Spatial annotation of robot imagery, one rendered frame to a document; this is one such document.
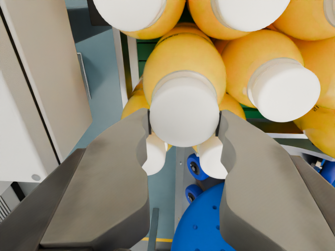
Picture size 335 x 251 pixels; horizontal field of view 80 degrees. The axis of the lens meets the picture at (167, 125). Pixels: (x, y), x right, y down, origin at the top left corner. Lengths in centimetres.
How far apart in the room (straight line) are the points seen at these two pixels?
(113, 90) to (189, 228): 117
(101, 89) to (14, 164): 122
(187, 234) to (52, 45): 26
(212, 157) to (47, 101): 14
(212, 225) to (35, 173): 22
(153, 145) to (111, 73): 119
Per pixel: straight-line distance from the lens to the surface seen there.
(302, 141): 40
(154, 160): 17
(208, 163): 17
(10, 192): 227
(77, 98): 23
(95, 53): 133
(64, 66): 21
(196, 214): 31
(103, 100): 143
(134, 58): 32
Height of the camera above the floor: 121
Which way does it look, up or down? 58 degrees down
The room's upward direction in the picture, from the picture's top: 173 degrees counter-clockwise
